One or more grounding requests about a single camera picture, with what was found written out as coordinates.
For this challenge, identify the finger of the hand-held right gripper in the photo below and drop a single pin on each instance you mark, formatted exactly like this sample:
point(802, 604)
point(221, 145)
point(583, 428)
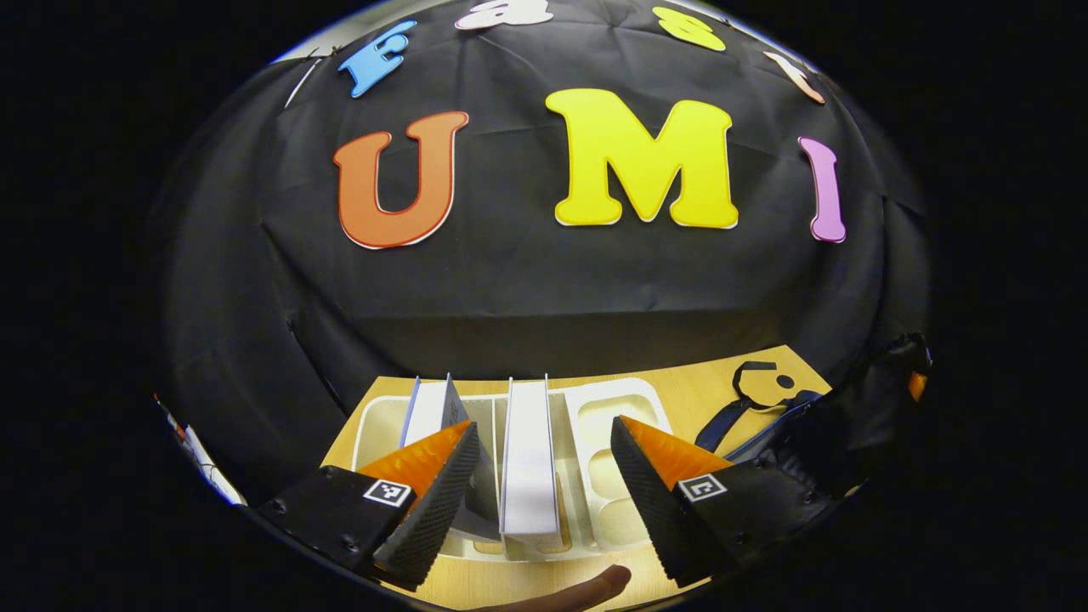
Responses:
point(917, 387)

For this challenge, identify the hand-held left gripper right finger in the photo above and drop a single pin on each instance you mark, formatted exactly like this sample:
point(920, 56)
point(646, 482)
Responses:
point(654, 510)

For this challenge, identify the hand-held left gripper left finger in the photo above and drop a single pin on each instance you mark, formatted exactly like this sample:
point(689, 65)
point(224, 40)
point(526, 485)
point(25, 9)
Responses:
point(429, 510)

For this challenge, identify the navy blue schoolbag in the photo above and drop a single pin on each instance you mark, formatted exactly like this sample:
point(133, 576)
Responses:
point(850, 416)

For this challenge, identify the lavender cover book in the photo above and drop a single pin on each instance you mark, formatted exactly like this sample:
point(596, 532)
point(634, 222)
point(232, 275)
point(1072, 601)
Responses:
point(429, 408)

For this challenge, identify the white cover book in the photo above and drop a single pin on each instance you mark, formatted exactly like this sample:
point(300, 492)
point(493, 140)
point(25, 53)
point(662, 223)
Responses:
point(529, 459)

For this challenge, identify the cream plastic bookshelf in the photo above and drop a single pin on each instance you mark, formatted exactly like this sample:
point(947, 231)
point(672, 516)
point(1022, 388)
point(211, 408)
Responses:
point(603, 408)

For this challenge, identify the white side desk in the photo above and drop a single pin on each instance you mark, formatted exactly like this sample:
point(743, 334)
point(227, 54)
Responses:
point(212, 467)

